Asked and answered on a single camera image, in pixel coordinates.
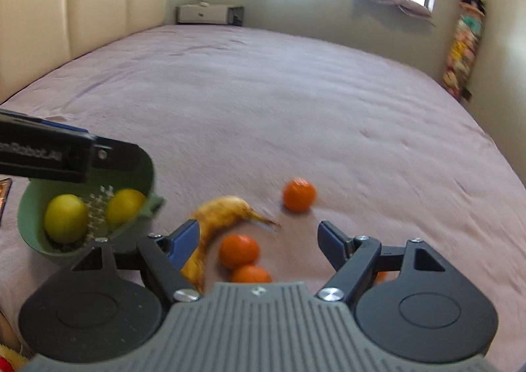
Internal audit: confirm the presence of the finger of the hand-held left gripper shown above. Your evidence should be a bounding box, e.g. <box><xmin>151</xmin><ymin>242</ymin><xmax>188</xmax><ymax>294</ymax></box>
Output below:
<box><xmin>0</xmin><ymin>109</ymin><xmax>143</xmax><ymax>184</ymax></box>

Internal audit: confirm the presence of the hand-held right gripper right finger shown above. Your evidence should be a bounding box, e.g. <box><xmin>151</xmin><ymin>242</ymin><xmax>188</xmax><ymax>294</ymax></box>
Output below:
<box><xmin>316</xmin><ymin>221</ymin><xmax>446</xmax><ymax>303</ymax></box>

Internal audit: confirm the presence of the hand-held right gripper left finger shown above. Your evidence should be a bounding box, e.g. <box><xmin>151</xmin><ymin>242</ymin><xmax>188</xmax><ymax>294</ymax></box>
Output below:
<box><xmin>72</xmin><ymin>219</ymin><xmax>204</xmax><ymax>304</ymax></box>

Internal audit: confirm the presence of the green colander bowl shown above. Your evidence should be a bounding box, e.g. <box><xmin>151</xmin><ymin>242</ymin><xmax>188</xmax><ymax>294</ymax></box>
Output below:
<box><xmin>17</xmin><ymin>146</ymin><xmax>166</xmax><ymax>270</ymax></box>

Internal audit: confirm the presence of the spotted yellow banana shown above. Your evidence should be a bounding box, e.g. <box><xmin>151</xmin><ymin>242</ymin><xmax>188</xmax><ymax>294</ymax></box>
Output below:
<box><xmin>181</xmin><ymin>195</ymin><xmax>282</xmax><ymax>294</ymax></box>

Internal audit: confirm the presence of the smartphone with bright screen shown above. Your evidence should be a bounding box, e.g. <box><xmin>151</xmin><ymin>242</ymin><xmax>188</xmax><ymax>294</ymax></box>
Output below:
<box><xmin>0</xmin><ymin>178</ymin><xmax>13</xmax><ymax>227</ymax></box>

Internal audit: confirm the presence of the yellow-green apple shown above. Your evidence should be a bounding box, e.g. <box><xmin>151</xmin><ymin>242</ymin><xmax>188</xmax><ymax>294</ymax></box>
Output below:
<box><xmin>44</xmin><ymin>194</ymin><xmax>89</xmax><ymax>244</ymax></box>
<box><xmin>106</xmin><ymin>188</ymin><xmax>147</xmax><ymax>229</ymax></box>

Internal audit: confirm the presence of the pink bed blanket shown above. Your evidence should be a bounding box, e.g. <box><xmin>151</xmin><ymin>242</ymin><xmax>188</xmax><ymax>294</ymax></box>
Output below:
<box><xmin>0</xmin><ymin>24</ymin><xmax>524</xmax><ymax>368</ymax></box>

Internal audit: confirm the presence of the cream padded headboard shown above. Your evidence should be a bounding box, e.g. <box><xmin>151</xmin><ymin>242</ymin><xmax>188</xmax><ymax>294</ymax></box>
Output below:
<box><xmin>0</xmin><ymin>0</ymin><xmax>170</xmax><ymax>105</ymax></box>

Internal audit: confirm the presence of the yellow plush toy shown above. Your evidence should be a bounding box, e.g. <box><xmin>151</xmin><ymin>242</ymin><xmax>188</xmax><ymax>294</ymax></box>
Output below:
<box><xmin>0</xmin><ymin>341</ymin><xmax>27</xmax><ymax>372</ymax></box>

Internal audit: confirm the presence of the colourful hanging wall organiser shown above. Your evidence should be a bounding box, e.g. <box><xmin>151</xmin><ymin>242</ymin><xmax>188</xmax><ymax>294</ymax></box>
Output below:
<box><xmin>442</xmin><ymin>0</ymin><xmax>490</xmax><ymax>101</ymax></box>

